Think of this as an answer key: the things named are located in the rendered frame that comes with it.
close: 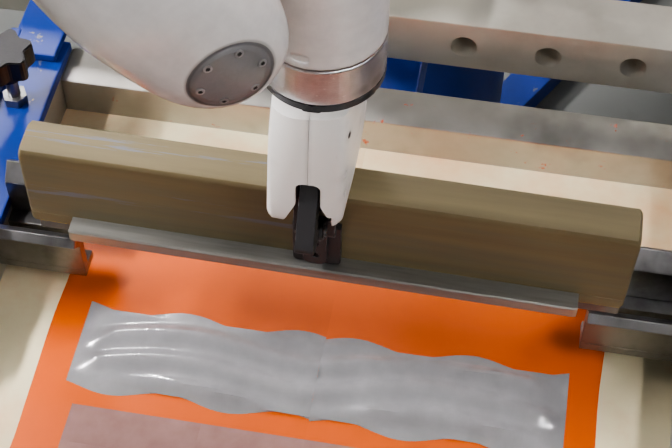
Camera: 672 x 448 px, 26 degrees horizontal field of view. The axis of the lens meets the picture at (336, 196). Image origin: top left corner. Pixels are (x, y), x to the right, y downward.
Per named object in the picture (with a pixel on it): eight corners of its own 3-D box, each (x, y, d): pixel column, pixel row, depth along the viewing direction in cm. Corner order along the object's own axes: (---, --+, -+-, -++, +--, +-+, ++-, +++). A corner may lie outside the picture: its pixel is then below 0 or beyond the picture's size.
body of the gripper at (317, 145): (276, -21, 88) (280, 103, 97) (240, 104, 82) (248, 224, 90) (399, -5, 87) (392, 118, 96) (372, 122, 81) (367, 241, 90)
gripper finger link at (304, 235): (307, 122, 87) (317, 133, 93) (288, 250, 87) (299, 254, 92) (327, 125, 87) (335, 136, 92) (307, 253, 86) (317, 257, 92)
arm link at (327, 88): (276, -45, 86) (277, -11, 89) (244, 63, 81) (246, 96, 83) (401, -29, 86) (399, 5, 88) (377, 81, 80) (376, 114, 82)
